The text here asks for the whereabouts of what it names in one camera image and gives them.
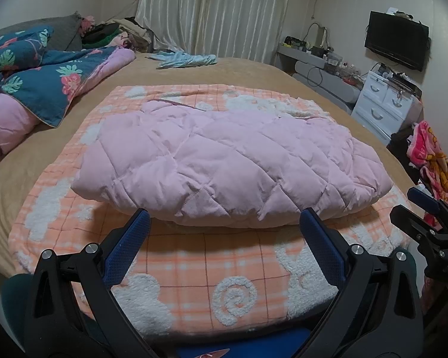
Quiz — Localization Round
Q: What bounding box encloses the white drawer cabinet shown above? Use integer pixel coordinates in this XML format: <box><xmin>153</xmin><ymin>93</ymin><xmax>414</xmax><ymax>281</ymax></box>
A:
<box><xmin>351</xmin><ymin>70</ymin><xmax>423</xmax><ymax>146</ymax></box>

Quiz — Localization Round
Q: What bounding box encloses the grey pillow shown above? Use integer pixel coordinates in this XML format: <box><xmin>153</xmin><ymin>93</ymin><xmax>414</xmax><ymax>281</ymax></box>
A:
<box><xmin>0</xmin><ymin>13</ymin><xmax>85</xmax><ymax>51</ymax></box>

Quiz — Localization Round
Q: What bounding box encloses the light blue garment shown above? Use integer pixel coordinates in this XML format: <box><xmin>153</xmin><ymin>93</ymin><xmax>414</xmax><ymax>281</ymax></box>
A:
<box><xmin>145</xmin><ymin>50</ymin><xmax>218</xmax><ymax>70</ymax></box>

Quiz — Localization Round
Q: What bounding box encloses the clutter of small bottles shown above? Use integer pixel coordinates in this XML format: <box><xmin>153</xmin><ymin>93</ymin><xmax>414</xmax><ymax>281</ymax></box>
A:
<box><xmin>284</xmin><ymin>35</ymin><xmax>366</xmax><ymax>83</ymax></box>

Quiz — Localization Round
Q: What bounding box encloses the pink printed towel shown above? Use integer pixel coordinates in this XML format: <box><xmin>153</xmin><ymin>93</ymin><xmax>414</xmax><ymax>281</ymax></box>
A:
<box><xmin>407</xmin><ymin>120</ymin><xmax>448</xmax><ymax>224</ymax></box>

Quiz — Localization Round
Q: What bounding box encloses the orange checked blanket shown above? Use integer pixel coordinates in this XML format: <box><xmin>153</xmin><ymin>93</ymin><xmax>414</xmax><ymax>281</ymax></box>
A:
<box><xmin>8</xmin><ymin>84</ymin><xmax>415</xmax><ymax>334</ymax></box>

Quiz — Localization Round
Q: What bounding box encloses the tan bed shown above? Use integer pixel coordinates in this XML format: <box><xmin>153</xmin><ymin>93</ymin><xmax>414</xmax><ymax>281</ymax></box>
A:
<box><xmin>0</xmin><ymin>57</ymin><xmax>419</xmax><ymax>280</ymax></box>

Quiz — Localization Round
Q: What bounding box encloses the pink quilted jacket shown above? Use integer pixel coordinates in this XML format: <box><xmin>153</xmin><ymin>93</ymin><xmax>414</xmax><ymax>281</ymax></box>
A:
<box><xmin>71</xmin><ymin>97</ymin><xmax>393</xmax><ymax>228</ymax></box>

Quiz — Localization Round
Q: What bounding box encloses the dark clothing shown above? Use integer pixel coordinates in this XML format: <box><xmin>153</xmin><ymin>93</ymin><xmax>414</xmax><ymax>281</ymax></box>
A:
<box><xmin>388</xmin><ymin>130</ymin><xmax>419</xmax><ymax>165</ymax></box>

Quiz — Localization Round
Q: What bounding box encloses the black cable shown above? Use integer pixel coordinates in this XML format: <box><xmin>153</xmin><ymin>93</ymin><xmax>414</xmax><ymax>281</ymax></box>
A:
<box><xmin>306</xmin><ymin>64</ymin><xmax>324</xmax><ymax>89</ymax></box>

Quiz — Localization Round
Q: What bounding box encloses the grey desk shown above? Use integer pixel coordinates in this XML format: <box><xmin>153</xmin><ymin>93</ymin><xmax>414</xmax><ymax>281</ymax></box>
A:
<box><xmin>276</xmin><ymin>43</ymin><xmax>363</xmax><ymax>103</ymax></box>

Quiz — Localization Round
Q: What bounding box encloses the person's blue clothing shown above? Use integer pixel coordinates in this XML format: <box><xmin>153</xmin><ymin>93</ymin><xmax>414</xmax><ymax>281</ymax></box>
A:
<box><xmin>175</xmin><ymin>330</ymin><xmax>310</xmax><ymax>358</ymax></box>

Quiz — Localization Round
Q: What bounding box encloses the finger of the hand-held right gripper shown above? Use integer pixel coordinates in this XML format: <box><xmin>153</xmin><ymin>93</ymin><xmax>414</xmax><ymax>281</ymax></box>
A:
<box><xmin>389</xmin><ymin>204</ymin><xmax>439</xmax><ymax>249</ymax></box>
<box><xmin>407</xmin><ymin>187</ymin><xmax>448</xmax><ymax>228</ymax></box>

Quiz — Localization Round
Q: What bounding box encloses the black television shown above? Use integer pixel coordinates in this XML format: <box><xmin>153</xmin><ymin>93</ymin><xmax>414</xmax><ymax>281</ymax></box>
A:
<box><xmin>364</xmin><ymin>11</ymin><xmax>430</xmax><ymax>72</ymax></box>

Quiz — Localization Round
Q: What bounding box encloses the blue floral quilt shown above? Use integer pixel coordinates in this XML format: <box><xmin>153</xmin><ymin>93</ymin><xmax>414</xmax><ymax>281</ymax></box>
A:
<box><xmin>0</xmin><ymin>25</ymin><xmax>137</xmax><ymax>172</ymax></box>

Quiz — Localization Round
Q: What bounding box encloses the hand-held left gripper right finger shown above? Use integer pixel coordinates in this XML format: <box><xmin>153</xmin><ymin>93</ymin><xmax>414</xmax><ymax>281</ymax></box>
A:
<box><xmin>299</xmin><ymin>208</ymin><xmax>423</xmax><ymax>358</ymax></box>

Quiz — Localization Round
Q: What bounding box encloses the pile of clothes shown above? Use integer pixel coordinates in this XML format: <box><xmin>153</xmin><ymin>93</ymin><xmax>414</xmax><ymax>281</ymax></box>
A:
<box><xmin>80</xmin><ymin>16</ymin><xmax>157</xmax><ymax>53</ymax></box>

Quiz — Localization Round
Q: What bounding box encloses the white striped curtain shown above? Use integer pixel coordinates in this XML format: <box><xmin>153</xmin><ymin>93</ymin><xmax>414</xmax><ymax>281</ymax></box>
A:
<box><xmin>134</xmin><ymin>0</ymin><xmax>295</xmax><ymax>64</ymax></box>

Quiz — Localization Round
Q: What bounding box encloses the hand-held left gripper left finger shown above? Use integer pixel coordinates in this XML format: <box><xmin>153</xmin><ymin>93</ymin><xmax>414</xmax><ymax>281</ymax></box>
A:
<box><xmin>24</xmin><ymin>209</ymin><xmax>161</xmax><ymax>358</ymax></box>

